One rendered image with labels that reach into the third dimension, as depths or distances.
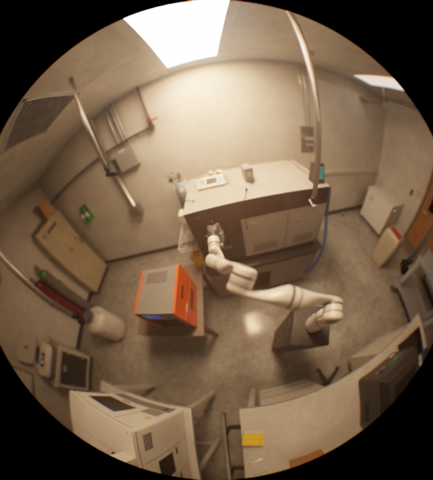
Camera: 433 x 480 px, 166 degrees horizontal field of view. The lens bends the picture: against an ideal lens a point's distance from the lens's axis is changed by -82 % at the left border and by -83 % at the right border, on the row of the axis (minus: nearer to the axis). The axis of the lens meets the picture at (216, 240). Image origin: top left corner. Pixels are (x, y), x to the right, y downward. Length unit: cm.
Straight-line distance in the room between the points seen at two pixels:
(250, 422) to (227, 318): 141
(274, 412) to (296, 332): 60
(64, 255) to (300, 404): 385
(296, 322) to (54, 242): 365
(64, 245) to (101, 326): 181
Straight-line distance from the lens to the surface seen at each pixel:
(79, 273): 362
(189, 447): 147
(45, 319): 368
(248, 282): 51
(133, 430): 90
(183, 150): 207
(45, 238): 340
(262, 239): 135
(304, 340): 94
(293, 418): 126
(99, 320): 249
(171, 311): 104
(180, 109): 205
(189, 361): 217
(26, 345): 356
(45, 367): 318
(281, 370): 204
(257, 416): 120
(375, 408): 134
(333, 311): 66
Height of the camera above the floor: 200
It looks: 44 degrees down
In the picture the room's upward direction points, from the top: 19 degrees counter-clockwise
